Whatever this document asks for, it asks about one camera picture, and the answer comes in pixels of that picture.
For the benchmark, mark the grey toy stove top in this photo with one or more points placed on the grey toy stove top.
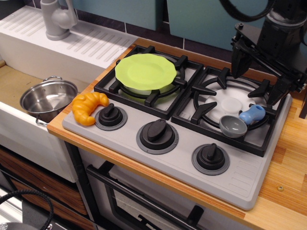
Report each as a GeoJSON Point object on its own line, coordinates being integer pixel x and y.
{"type": "Point", "coordinates": [239, 185]}

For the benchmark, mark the black stove knob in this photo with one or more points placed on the black stove knob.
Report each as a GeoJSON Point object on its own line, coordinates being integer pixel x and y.
{"type": "Point", "coordinates": [157, 137]}
{"type": "Point", "coordinates": [210, 159]}
{"type": "Point", "coordinates": [111, 118]}

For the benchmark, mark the black oven door handle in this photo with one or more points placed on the black oven door handle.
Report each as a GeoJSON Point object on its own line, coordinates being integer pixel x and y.
{"type": "Point", "coordinates": [188, 224]}

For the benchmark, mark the left black burner grate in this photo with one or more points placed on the left black burner grate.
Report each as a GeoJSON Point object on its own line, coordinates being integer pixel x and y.
{"type": "Point", "coordinates": [159, 103]}

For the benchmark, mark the right black stove knob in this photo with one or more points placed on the right black stove knob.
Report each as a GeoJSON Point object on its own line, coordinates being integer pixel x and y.
{"type": "Point", "coordinates": [210, 159]}

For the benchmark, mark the orange toy croissant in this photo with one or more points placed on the orange toy croissant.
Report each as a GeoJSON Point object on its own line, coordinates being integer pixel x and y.
{"type": "Point", "coordinates": [84, 104]}

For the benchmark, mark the white toy sink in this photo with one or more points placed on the white toy sink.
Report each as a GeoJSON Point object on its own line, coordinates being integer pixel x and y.
{"type": "Point", "coordinates": [27, 57]}

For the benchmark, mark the black burner grate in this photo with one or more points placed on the black burner grate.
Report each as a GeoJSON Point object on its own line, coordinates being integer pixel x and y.
{"type": "Point", "coordinates": [159, 103]}
{"type": "Point", "coordinates": [216, 93]}

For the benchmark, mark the grey toy faucet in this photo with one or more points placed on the grey toy faucet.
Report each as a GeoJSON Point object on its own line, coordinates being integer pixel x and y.
{"type": "Point", "coordinates": [58, 21]}

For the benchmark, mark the wooden drawer front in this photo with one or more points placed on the wooden drawer front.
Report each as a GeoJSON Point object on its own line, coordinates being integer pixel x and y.
{"type": "Point", "coordinates": [17, 173]}

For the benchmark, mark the right black burner grate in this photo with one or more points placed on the right black burner grate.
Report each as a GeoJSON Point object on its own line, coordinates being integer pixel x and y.
{"type": "Point", "coordinates": [216, 93]}

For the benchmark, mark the oven door with window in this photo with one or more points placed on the oven door with window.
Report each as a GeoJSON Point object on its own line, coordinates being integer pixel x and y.
{"type": "Point", "coordinates": [129, 215]}

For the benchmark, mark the left black stove knob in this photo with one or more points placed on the left black stove knob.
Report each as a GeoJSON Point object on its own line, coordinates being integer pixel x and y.
{"type": "Point", "coordinates": [111, 118]}

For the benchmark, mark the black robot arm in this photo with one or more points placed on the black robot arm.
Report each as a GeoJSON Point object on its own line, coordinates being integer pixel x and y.
{"type": "Point", "coordinates": [277, 12]}

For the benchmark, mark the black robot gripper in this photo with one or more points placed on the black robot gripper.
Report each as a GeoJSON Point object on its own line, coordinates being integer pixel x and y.
{"type": "Point", "coordinates": [276, 48]}

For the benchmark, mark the small steel pot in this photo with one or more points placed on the small steel pot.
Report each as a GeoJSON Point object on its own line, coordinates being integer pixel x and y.
{"type": "Point", "coordinates": [47, 99]}

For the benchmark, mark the green plastic plate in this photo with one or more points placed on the green plastic plate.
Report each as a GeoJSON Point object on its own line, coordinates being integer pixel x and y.
{"type": "Point", "coordinates": [145, 72]}

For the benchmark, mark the middle black stove knob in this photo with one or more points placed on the middle black stove knob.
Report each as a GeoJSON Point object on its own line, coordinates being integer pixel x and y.
{"type": "Point", "coordinates": [157, 137]}

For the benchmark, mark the blue grey toy spoon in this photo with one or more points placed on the blue grey toy spoon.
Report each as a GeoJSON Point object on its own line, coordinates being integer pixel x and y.
{"type": "Point", "coordinates": [237, 126]}

